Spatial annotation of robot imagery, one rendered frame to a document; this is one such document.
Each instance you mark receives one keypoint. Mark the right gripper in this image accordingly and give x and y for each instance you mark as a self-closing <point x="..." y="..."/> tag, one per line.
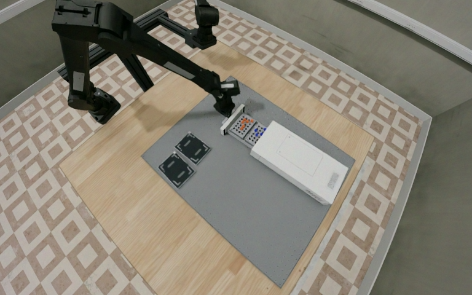
<point x="222" y="107"/>

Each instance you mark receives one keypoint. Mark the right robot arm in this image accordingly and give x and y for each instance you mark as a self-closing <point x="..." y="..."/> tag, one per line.
<point x="78" y="22"/>

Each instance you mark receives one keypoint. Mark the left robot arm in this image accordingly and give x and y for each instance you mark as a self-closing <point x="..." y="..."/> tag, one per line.
<point x="205" y="15"/>

